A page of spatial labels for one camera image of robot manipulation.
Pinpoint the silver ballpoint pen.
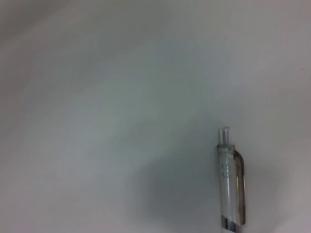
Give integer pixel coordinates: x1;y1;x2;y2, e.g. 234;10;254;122
215;125;248;233

